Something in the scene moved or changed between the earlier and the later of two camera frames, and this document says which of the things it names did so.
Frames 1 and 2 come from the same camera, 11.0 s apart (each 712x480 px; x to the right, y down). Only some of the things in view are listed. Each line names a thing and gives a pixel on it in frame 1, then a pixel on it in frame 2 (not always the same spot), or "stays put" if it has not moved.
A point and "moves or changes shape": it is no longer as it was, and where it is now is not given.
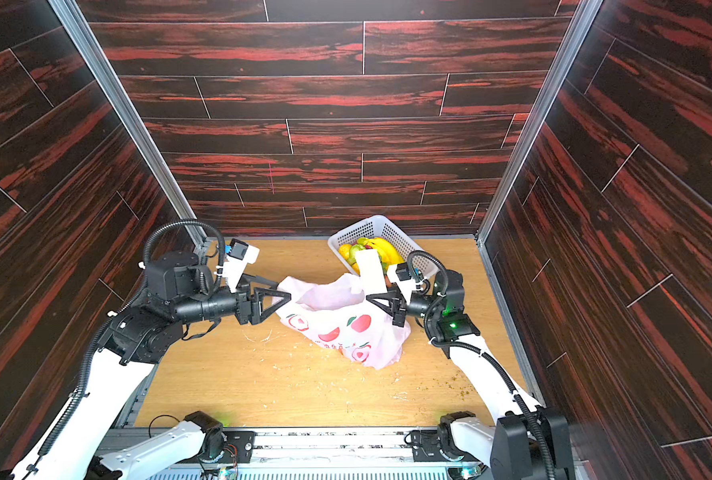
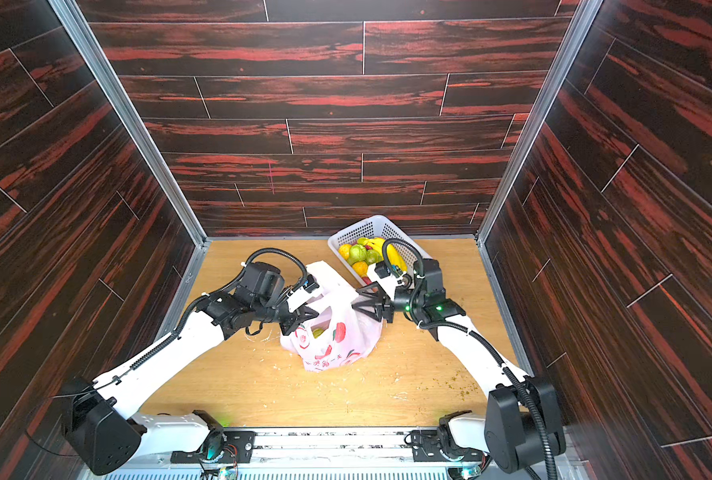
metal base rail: (315, 453) stays put
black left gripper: (255, 306) → (287, 314)
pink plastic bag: (332, 311) moves or changes shape
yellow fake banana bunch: (386, 252) stays put
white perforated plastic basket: (380, 227) stays put
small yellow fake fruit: (344, 250) stays put
